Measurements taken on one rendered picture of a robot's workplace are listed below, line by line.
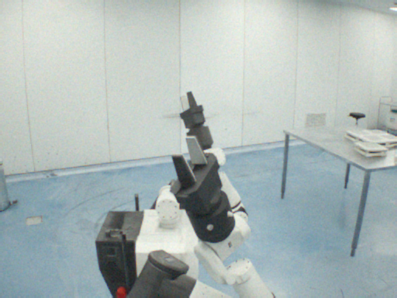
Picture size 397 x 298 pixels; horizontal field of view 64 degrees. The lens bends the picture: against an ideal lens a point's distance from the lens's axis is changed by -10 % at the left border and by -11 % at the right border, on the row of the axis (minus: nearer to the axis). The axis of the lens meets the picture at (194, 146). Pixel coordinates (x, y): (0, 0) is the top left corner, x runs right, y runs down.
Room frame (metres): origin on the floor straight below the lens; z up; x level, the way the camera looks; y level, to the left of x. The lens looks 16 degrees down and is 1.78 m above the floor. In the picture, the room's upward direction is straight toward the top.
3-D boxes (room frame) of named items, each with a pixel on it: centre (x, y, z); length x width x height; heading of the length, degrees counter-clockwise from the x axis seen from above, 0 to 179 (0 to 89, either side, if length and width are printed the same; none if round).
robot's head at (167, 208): (0.94, 0.08, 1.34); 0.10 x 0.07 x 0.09; 1
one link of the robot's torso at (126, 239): (0.95, 0.14, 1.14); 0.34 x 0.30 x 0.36; 1
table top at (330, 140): (3.40, -1.78, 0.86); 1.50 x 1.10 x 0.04; 15
